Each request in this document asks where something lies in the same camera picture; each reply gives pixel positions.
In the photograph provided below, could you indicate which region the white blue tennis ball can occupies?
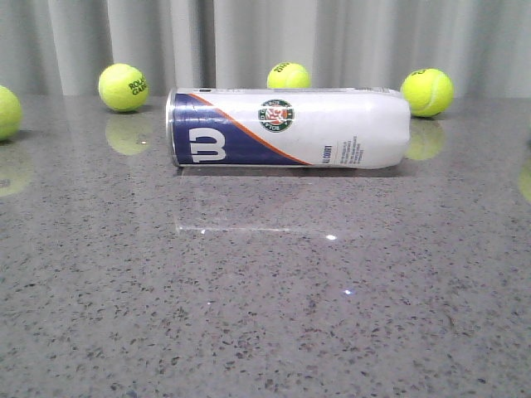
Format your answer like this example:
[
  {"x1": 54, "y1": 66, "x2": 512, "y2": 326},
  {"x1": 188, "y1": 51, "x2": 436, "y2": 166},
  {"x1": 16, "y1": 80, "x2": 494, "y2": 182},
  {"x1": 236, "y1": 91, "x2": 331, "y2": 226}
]
[{"x1": 166, "y1": 88, "x2": 411, "y2": 169}]

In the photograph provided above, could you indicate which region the centre yellow tennis ball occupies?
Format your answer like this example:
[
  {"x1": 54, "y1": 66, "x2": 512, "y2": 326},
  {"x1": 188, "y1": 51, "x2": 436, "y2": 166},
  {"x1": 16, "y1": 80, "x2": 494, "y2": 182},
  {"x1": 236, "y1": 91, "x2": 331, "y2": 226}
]
[{"x1": 266, "y1": 62, "x2": 311, "y2": 89}]

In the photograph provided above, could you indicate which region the yellow tennis ball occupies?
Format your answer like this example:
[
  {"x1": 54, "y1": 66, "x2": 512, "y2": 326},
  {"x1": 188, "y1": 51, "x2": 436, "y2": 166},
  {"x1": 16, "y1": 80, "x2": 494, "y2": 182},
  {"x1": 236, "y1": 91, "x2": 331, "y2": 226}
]
[
  {"x1": 400, "y1": 68, "x2": 454, "y2": 117},
  {"x1": 266, "y1": 62, "x2": 311, "y2": 89}
]

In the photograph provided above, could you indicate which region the tennis ball with black lettering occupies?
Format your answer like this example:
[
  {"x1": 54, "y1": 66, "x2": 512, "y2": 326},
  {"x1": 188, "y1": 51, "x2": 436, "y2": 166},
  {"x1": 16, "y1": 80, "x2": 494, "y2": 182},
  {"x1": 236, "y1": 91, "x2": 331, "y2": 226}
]
[{"x1": 98, "y1": 63, "x2": 149, "y2": 112}]

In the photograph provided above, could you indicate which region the right yellow tennis ball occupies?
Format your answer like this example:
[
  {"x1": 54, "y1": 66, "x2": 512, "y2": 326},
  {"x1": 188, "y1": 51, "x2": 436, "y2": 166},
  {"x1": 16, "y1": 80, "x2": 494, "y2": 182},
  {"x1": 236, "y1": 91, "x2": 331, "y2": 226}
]
[{"x1": 400, "y1": 68, "x2": 454, "y2": 117}]

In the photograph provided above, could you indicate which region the far left tennis ball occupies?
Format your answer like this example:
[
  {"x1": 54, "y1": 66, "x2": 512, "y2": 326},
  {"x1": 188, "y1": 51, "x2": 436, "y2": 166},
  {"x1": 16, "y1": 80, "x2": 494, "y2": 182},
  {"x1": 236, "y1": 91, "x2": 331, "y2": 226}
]
[{"x1": 0, "y1": 85, "x2": 22, "y2": 141}]

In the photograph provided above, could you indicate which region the grey pleated curtain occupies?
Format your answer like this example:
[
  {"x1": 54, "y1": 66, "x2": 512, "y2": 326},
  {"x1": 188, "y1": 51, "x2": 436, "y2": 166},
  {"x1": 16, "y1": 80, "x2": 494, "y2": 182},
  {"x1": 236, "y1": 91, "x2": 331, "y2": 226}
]
[{"x1": 1, "y1": 1, "x2": 530, "y2": 98}]

